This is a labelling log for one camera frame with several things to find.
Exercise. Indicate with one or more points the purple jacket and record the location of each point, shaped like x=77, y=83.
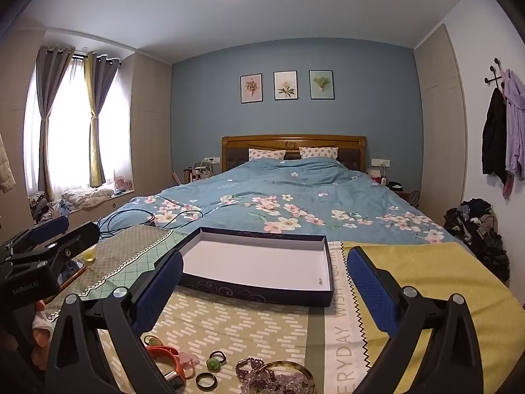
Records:
x=514, y=119

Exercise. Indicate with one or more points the dark pile of clothes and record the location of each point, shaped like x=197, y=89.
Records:
x=475, y=230

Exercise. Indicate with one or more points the small pink fan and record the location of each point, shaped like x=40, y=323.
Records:
x=122, y=184

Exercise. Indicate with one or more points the wooden bedside table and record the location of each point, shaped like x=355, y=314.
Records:
x=408, y=198

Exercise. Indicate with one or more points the white wall socket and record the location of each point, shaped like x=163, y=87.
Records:
x=210, y=159
x=380, y=162

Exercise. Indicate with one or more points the crumpled white blanket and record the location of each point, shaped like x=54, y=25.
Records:
x=86, y=198

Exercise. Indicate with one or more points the pink flower framed picture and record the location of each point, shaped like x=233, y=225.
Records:
x=251, y=88

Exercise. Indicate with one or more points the bed with blue floral duvet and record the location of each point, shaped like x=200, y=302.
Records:
x=287, y=197

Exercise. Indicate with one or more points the black jacket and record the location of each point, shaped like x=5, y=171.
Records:
x=494, y=131

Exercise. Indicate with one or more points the beige wardrobe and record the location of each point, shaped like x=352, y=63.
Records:
x=441, y=123
x=149, y=123

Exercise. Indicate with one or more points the cluster of bedside bottles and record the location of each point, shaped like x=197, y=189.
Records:
x=192, y=174

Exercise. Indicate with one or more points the black wall coat rack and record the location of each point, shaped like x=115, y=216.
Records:
x=494, y=74

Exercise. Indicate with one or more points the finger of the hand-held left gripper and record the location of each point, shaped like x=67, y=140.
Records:
x=78, y=236
x=51, y=225

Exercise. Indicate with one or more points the white flower framed picture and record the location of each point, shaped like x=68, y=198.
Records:
x=285, y=85

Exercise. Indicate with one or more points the green leaf framed picture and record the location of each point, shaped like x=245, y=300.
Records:
x=321, y=84

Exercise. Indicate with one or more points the grey green lattice cloth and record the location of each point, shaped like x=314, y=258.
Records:
x=131, y=254

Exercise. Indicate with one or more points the orange smartwatch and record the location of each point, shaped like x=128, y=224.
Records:
x=164, y=355

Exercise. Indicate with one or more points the beige window seat cabinet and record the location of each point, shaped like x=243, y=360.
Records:
x=117, y=203

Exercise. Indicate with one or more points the yellow grey curtain panel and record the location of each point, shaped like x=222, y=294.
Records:
x=98, y=111

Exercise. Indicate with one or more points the plastic cup with yellow drink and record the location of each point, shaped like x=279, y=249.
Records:
x=90, y=255

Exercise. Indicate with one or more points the dark blue shallow box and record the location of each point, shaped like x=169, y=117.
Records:
x=258, y=266

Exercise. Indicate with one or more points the beige hanging garment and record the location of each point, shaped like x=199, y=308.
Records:
x=5, y=164

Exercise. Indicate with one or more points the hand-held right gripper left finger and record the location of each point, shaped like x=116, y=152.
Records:
x=160, y=291

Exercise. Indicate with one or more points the blue clothes heap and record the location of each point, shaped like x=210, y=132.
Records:
x=41, y=207

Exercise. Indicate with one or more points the wooden bed headboard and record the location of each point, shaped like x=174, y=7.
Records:
x=295, y=141

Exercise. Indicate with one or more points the amber bangle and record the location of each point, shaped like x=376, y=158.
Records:
x=287, y=363

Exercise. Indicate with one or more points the white dotted pillow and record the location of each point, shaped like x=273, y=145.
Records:
x=320, y=152
x=266, y=154

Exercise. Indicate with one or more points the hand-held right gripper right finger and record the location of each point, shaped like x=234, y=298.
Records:
x=371, y=291

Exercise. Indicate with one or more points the white sheer curtain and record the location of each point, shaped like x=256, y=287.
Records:
x=67, y=131

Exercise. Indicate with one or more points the person's left hand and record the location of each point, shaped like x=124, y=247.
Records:
x=41, y=332

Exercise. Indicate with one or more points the black smartphone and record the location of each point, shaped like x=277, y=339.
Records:
x=70, y=273

